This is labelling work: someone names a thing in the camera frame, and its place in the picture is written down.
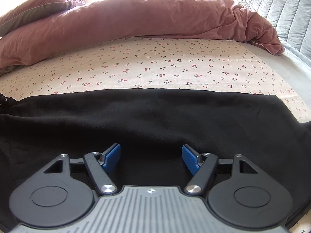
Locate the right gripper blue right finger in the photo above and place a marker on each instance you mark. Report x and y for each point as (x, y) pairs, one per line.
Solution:
(192, 159)

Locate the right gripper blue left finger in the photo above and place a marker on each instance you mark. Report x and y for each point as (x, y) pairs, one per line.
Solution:
(110, 157)

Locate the black pants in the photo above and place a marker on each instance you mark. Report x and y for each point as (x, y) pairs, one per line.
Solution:
(151, 127)

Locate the cherry print bed sheet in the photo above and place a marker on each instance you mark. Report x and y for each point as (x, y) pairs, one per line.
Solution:
(192, 64)

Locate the grey plush blanket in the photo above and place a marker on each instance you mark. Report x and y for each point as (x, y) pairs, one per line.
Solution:
(291, 68)

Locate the dusty pink duvet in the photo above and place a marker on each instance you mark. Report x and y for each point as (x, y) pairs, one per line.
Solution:
(109, 20)

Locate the mauve and grey pillow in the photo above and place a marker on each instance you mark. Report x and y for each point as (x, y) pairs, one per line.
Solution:
(34, 10)

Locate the grey quilted bedspread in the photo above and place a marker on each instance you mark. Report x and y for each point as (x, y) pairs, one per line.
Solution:
(291, 20)

